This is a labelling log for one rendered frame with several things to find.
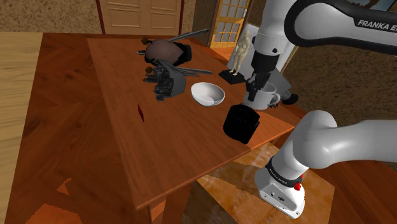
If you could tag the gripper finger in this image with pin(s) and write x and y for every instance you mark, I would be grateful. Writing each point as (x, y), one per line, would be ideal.
(252, 91)
(265, 80)

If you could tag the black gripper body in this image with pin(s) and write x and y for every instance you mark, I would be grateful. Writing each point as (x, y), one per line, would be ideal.
(265, 63)

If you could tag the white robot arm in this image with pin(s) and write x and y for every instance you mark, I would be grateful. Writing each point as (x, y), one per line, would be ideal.
(322, 142)

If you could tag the white mug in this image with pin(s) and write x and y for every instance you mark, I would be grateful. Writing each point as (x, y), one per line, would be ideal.
(263, 99)

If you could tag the white leaning board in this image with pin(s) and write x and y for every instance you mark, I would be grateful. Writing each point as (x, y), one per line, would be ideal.
(280, 82)

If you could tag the beige figure on black base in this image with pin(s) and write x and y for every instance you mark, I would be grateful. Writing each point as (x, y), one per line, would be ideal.
(242, 49)

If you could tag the black cylindrical cup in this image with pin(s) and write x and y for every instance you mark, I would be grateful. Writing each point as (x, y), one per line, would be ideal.
(241, 123)

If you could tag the white bowl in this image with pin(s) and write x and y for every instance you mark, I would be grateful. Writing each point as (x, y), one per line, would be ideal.
(207, 93)

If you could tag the glass pane door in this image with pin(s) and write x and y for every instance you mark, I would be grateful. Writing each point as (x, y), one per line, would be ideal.
(228, 23)

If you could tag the dark grey metal machine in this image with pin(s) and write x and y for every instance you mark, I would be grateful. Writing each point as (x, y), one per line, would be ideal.
(170, 80)

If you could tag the wooden table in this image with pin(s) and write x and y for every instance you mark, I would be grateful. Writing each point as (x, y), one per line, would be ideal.
(173, 142)

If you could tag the patterned brown robot stand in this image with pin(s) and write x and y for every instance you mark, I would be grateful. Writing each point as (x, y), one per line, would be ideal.
(235, 192)

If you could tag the panelled wooden door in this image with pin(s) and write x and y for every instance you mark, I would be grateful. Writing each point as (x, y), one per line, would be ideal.
(141, 15)

